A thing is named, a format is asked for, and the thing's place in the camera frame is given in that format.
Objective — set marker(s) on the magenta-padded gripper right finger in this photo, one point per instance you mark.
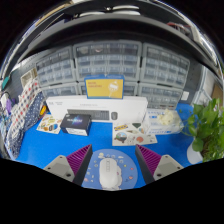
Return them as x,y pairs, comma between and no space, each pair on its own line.
163,165

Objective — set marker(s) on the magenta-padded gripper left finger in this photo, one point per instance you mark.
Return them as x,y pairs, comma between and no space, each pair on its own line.
63,165

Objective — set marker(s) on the grey computer mouse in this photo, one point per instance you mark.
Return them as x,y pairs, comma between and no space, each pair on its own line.
110,173

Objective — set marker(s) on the round blue printed mouse pad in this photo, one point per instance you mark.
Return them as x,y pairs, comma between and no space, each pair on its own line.
128,166

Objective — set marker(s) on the cartoon sticker sheet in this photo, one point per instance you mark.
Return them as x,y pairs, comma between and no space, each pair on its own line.
133,135

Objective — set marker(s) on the small dark blue box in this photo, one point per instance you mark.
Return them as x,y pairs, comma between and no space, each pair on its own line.
76,124

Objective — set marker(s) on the white disposable glove box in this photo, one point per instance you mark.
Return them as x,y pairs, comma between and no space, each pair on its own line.
163,121

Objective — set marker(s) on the green potted plant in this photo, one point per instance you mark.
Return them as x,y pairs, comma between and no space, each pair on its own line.
208,130

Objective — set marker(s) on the navy polka dot cloth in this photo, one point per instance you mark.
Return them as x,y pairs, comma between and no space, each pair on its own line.
31,116

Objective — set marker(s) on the white keyboard box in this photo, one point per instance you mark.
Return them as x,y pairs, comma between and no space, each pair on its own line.
133,108

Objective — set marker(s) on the checkered red blue cloth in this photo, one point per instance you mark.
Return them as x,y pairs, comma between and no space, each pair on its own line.
21,106

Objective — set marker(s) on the yellow and blue box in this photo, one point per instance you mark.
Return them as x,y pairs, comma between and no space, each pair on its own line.
104,87

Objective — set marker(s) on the white woven basket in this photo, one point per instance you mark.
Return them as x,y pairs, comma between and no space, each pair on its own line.
29,77

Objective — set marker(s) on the dark metal shelf unit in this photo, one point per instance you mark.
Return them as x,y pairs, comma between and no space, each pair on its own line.
110,23

